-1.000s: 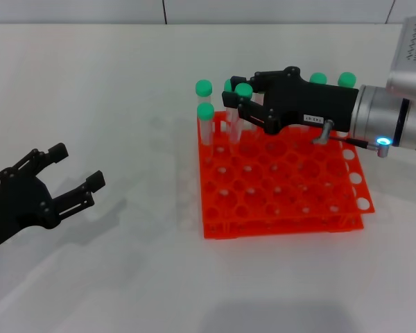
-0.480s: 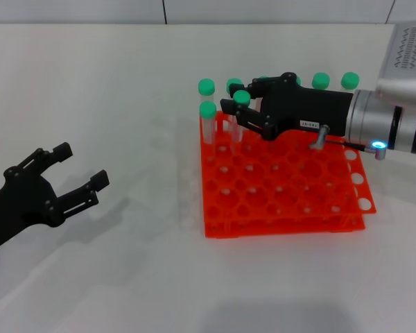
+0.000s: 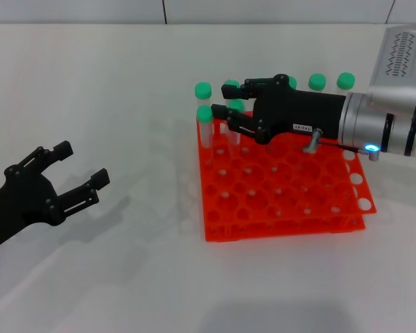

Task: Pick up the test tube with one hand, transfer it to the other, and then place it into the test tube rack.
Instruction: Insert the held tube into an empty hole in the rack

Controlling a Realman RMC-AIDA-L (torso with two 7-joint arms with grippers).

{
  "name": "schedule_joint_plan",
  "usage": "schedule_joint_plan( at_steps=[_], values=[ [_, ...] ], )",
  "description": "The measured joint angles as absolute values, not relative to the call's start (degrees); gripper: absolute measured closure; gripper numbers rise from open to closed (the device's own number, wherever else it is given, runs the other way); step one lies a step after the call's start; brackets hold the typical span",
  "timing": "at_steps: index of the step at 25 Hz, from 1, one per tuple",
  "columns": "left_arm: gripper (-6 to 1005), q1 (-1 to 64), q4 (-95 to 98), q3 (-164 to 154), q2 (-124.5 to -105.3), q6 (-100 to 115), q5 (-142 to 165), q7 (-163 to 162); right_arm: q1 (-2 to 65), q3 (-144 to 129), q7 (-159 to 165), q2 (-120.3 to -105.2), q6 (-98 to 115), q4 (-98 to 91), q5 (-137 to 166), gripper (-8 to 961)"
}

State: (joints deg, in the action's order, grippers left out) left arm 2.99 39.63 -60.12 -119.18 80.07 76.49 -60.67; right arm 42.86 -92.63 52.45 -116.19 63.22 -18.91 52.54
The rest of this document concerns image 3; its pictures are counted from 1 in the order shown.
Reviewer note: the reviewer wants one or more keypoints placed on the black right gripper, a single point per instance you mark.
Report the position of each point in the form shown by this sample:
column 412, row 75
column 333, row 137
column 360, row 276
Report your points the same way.
column 298, row 111

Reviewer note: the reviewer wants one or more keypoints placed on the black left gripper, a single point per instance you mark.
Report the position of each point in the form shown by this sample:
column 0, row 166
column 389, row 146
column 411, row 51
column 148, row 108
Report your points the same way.
column 21, row 204

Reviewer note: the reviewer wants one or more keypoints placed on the green-capped clear test tube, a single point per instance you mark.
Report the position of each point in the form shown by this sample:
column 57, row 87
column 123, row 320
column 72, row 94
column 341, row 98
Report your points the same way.
column 232, row 83
column 345, row 80
column 236, row 105
column 202, row 89
column 317, row 81
column 292, row 83
column 204, row 112

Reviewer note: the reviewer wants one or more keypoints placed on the orange plastic test tube rack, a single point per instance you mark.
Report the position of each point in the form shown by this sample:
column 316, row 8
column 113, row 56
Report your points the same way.
column 281, row 194

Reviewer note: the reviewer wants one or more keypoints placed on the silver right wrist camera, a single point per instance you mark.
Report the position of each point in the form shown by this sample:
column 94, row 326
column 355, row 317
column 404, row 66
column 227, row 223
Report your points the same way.
column 398, row 59

